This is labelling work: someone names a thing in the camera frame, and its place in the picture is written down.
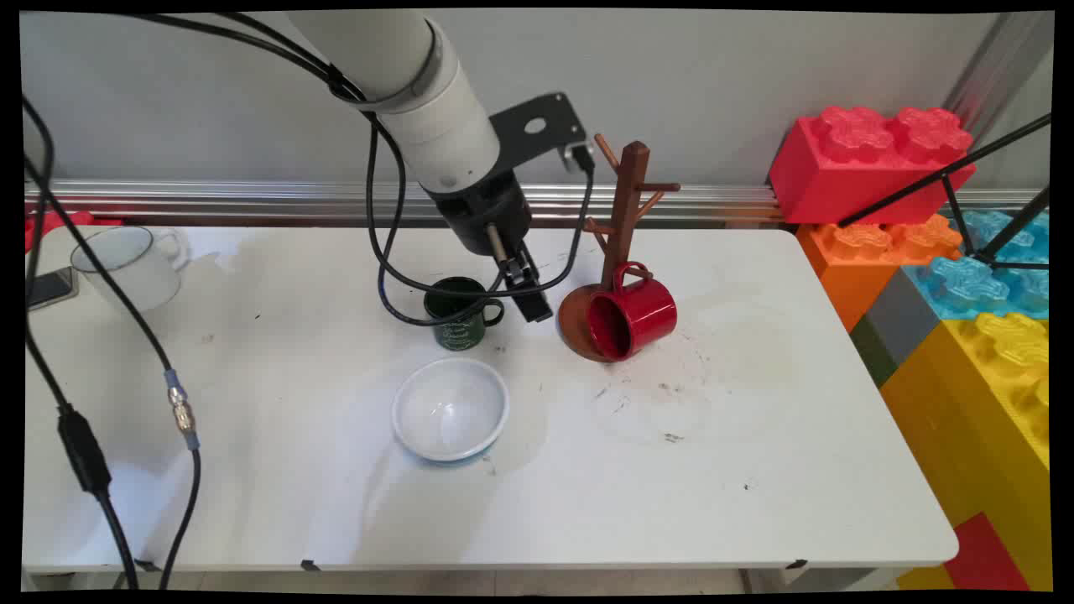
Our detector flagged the big yellow toy brick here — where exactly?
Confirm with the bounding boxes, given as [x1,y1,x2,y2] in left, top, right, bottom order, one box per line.
[879,312,1051,592]

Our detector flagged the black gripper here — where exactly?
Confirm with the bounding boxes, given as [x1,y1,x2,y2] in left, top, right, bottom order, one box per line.
[424,168,555,323]

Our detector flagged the big red toy brick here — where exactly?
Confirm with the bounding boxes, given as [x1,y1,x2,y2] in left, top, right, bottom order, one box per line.
[769,106,978,226]

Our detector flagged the big orange toy brick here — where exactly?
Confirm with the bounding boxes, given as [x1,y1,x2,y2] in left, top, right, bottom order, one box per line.
[795,214,964,333]

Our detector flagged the small red toy brick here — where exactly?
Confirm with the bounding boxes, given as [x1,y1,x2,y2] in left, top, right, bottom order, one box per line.
[944,512,1031,592]

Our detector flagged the upright aluminium profile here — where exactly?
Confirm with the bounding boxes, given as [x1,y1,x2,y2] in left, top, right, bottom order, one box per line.
[944,13,1050,143]

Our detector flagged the aluminium rail profile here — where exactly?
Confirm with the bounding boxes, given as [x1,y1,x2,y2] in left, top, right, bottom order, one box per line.
[23,178,1050,229]

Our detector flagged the thick black cable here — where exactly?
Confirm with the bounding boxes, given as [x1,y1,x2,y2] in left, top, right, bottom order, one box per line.
[23,94,139,590]

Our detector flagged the black cable metal connector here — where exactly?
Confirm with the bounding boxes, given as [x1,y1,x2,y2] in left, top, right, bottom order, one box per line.
[23,155,202,590]

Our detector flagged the white bowl blue rim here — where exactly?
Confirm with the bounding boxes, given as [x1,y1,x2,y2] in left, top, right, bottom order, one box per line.
[392,357,510,465]

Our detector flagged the red enamel mug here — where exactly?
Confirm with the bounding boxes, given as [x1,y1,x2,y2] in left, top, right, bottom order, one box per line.
[585,262,678,362]

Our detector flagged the black tripod legs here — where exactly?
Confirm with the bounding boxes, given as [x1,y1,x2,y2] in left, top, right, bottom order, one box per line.
[839,113,1051,271]

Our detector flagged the dark green toy brick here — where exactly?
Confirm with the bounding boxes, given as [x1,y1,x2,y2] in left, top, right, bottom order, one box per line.
[849,315,899,388]

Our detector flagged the dark green mug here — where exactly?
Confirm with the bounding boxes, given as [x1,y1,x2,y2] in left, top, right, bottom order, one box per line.
[423,277,506,351]

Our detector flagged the big cyan toy brick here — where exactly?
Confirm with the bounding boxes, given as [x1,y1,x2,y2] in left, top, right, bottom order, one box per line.
[902,210,1050,320]

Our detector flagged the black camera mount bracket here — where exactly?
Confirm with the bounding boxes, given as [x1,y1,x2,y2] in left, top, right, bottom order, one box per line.
[489,91,588,173]

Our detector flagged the brown wooden mug tree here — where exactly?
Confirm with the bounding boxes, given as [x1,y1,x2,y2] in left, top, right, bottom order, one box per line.
[558,133,681,363]

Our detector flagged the white enamel mug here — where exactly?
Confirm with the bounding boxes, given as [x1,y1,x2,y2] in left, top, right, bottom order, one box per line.
[70,225,190,315]

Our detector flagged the smartphone with dark screen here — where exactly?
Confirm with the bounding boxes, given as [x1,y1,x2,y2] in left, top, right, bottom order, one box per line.
[25,266,80,311]

